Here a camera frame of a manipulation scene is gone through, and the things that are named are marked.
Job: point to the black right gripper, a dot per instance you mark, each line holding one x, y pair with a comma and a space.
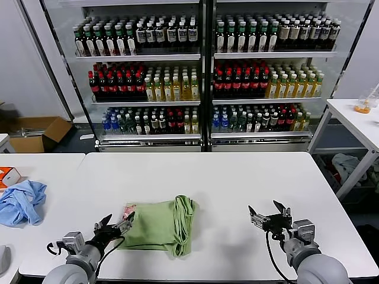
276, 225

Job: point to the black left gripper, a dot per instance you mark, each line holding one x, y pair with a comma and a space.
108, 235

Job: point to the light green t-shirt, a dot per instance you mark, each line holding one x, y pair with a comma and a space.
154, 225

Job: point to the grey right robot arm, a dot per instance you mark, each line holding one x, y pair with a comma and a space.
314, 266

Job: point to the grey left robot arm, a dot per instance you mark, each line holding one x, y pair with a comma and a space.
86, 257

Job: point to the pale crumpled clothes pile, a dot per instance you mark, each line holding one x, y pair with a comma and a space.
348, 168

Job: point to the glass door drink cabinet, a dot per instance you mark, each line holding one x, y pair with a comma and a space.
148, 147
260, 146

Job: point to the white cabinet shelf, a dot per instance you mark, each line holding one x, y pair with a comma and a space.
260, 135
275, 55
266, 101
148, 137
148, 103
139, 57

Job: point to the flat white floor object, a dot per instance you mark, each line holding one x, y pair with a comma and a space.
87, 137

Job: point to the clear bottle white cap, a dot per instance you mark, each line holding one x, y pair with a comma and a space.
257, 124
250, 124

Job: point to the small dark drink bottle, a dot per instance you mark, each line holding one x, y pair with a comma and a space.
154, 125
162, 125
265, 122
138, 125
274, 122
147, 125

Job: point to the small red cap cola bottle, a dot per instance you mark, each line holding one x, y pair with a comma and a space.
289, 121
282, 121
180, 124
171, 124

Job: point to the small yellow tea bottle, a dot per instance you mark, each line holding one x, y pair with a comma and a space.
297, 123
305, 123
187, 125
195, 125

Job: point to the crumpled light blue shirt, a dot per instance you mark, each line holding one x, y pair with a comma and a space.
20, 201

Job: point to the green tinted water bottle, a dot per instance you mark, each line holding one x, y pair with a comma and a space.
233, 122
242, 122
122, 125
130, 125

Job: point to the small blue water bottle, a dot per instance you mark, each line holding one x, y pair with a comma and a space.
114, 125
225, 124
105, 125
216, 124

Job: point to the open cardboard box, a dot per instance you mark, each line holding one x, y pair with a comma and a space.
53, 130

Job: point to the grey rounded device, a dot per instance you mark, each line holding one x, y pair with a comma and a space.
4, 258

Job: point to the orange and white box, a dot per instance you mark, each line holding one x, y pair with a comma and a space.
9, 174

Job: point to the white side table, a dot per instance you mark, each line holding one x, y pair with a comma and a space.
340, 112

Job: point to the grey metal bars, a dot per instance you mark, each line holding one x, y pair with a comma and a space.
29, 132

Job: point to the yellow juice bottle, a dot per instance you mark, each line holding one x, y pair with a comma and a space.
318, 87
195, 90
186, 90
150, 91
168, 91
282, 88
301, 88
272, 88
158, 91
310, 88
291, 88
176, 91

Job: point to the small white cabinet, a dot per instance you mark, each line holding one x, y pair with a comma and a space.
6, 143

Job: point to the glass beaker orange contents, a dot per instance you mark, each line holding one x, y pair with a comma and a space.
362, 108

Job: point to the dark shaggy object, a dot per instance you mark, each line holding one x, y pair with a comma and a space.
9, 118

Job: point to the clear glass container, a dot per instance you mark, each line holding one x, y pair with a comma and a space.
375, 97

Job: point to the green cap tea bottle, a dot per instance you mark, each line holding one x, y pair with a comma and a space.
121, 43
90, 44
273, 39
263, 40
80, 44
221, 41
131, 43
242, 41
100, 44
231, 41
110, 44
253, 41

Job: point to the brown label milk tea bottle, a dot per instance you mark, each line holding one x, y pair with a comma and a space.
315, 34
335, 34
284, 34
305, 34
325, 34
294, 34

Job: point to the dark tea bottle white label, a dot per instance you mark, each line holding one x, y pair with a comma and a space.
171, 34
151, 35
182, 34
160, 35
193, 33
141, 35

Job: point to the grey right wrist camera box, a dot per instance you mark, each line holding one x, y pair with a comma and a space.
304, 228

